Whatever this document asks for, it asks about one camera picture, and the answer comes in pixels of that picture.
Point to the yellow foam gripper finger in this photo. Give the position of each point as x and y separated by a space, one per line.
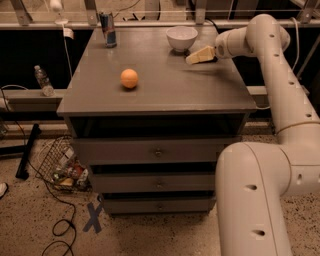
203 55

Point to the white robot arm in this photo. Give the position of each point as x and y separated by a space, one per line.
252 177

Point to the white bowl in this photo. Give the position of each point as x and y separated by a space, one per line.
181 38

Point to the orange fruit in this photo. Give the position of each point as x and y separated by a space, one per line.
129 78

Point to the grey drawer cabinet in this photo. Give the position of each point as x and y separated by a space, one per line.
153 148

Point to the blue energy drink can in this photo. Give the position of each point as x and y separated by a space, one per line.
108 29

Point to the clear plastic water bottle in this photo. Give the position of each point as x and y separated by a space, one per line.
43 81

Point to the blue tape cross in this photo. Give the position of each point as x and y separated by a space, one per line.
93 221

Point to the black stand leg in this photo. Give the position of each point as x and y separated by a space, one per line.
21 171

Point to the wire basket with snacks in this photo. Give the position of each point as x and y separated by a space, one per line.
61 169

